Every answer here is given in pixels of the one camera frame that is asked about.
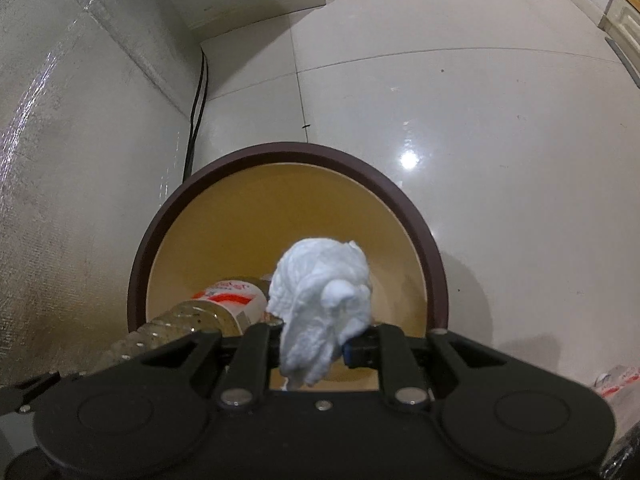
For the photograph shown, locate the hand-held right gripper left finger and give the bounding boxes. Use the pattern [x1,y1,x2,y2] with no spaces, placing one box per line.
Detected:
[137,322,286,410]

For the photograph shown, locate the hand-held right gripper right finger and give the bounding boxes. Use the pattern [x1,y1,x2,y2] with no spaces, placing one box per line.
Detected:
[343,323,507,408]

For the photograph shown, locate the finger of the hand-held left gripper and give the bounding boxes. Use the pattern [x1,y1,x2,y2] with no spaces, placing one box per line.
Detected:
[0,371,62,417]

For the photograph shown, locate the white tissue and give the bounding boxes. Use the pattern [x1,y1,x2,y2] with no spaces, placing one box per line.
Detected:
[265,236,375,392]

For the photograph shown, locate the brown round trash bin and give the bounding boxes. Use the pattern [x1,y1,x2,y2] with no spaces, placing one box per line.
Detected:
[127,142,449,394]

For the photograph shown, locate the clear red label plastic bottle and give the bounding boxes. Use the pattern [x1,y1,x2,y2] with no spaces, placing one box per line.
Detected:
[97,276,281,373]

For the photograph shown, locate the red white packet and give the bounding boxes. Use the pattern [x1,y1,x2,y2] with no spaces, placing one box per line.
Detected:
[592,364,640,402]

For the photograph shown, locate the white kitchen cabinets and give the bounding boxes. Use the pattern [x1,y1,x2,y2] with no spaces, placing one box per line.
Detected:
[597,0,640,63]

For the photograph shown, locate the black cable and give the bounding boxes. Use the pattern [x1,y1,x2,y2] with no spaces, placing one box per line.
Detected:
[181,47,210,183]

